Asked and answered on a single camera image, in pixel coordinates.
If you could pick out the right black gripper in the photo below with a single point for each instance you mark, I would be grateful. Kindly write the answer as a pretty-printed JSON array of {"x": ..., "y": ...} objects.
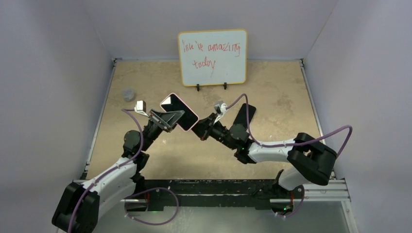
[{"x": 204, "y": 127}]

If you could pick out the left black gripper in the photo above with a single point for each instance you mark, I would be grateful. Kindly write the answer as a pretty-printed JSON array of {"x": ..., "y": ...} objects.
[{"x": 167, "y": 120}]

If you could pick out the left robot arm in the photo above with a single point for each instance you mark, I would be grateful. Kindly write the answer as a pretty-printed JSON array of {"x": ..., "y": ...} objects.
[{"x": 83, "y": 204}]

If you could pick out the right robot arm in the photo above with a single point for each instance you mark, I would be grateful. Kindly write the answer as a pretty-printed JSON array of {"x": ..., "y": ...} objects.
[{"x": 311, "y": 160}]

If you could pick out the black phone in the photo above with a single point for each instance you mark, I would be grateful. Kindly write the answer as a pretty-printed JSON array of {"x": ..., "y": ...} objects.
[{"x": 245, "y": 115}]

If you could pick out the black whiteboard stand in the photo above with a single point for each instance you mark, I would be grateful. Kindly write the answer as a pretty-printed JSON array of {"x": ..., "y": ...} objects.
[{"x": 223, "y": 85}]

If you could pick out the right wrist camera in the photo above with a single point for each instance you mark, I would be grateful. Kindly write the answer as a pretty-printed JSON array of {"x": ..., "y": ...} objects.
[{"x": 220, "y": 108}]

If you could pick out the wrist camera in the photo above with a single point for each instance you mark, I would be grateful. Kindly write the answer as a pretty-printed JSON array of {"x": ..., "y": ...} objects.
[
  {"x": 140, "y": 108},
  {"x": 220, "y": 108}
]

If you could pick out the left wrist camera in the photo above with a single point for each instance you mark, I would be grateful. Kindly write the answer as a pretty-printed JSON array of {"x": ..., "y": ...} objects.
[{"x": 140, "y": 108}]

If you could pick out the white board with yellow frame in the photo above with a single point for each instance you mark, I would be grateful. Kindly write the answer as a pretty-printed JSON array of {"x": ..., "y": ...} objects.
[{"x": 213, "y": 57}]

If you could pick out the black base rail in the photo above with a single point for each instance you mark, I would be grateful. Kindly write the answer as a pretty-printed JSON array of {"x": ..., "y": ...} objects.
[{"x": 266, "y": 194}]

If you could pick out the aluminium frame rail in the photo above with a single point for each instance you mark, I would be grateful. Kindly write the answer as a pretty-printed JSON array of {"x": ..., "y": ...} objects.
[{"x": 336, "y": 190}]

